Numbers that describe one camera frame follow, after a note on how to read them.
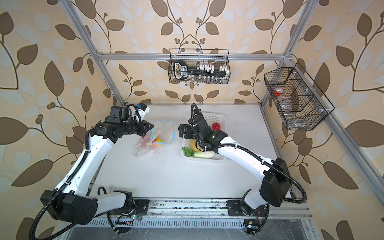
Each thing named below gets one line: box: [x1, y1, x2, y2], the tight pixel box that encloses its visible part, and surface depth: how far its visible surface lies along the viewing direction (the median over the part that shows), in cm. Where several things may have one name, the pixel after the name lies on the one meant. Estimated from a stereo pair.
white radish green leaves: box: [182, 147, 216, 159], surface depth 90 cm
